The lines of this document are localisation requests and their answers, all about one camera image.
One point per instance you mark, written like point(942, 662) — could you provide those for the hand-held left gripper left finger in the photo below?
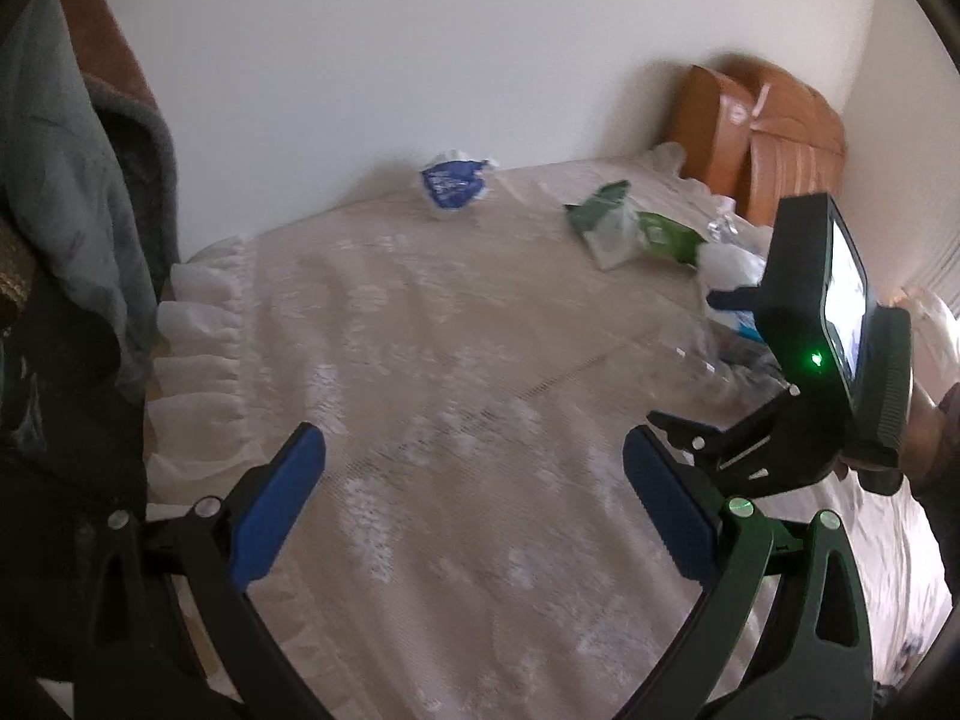
point(277, 510)

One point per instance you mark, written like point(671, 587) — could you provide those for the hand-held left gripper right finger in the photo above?
point(667, 510)

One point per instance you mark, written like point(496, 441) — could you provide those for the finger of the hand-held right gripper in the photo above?
point(757, 450)
point(733, 299)

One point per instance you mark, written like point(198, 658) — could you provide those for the white tissue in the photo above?
point(731, 270)

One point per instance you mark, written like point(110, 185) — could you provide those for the clear plastic bottle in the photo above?
point(731, 364)

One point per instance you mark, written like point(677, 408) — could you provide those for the light green packet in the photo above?
point(667, 236)

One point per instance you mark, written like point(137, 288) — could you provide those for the green white wipes packet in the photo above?
point(604, 229)

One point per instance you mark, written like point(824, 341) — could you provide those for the blue white packet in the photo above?
point(450, 184)

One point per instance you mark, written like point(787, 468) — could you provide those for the person's right forearm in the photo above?
point(946, 495)

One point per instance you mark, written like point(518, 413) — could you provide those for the person's right hand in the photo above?
point(924, 431)

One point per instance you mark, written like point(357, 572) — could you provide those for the clear plastic wrapper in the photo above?
point(726, 221)

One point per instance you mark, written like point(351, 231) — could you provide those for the brown leather headboard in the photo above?
point(780, 142)

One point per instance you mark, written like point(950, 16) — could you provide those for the white lace tablecloth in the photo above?
point(450, 405)

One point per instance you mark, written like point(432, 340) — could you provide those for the dark cloth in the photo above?
point(52, 427)

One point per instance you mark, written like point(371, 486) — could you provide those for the grey hanging garment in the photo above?
point(150, 187)

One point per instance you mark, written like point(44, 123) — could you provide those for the teal hanging garment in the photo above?
point(60, 180)

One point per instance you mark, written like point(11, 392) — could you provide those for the brown cloth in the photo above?
point(97, 22)

